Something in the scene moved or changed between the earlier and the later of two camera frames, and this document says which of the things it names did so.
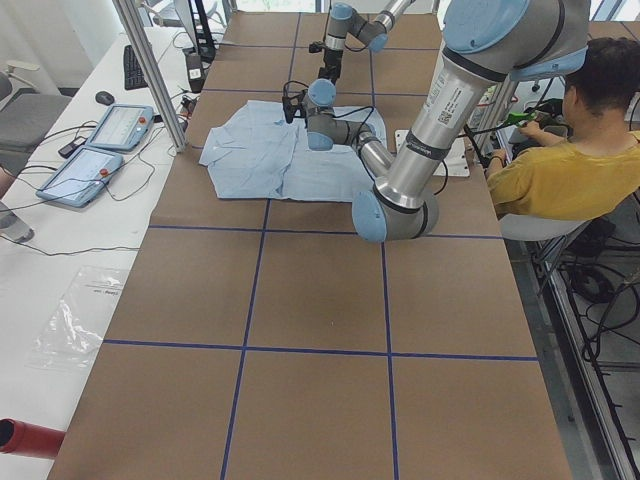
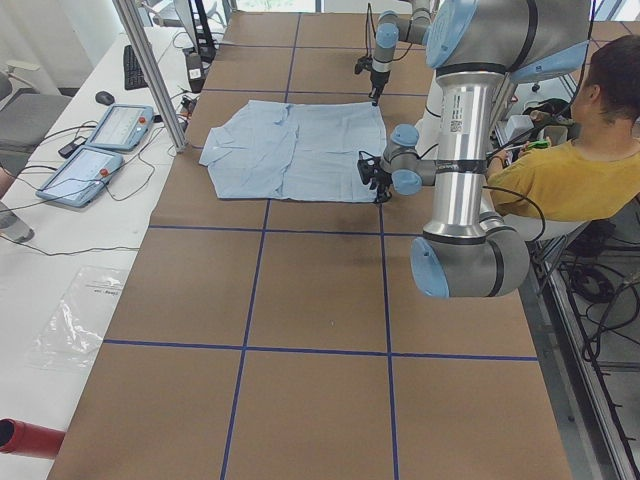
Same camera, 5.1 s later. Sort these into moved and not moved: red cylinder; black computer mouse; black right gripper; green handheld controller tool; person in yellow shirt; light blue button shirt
Moved: black right gripper; green handheld controller tool
Not moved: light blue button shirt; person in yellow shirt; black computer mouse; red cylinder
